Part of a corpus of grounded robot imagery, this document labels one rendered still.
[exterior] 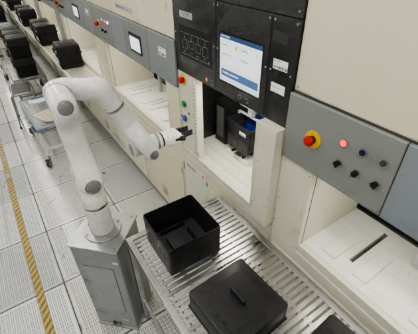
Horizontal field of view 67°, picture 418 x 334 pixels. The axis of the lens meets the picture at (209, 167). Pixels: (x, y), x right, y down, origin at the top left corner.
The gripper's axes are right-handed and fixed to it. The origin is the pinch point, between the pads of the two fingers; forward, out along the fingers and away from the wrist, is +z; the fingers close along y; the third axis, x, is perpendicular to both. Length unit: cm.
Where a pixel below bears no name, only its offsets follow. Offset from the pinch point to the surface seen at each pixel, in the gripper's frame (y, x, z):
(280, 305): 88, -33, -12
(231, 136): -5.2, -17.7, 34.8
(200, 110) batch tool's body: -13.9, 1.5, 17.4
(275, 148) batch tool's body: 54, 14, 10
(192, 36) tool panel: -15.1, 42.8, 14.8
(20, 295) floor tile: -51, -119, -112
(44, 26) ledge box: -381, -14, 1
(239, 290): 74, -33, -22
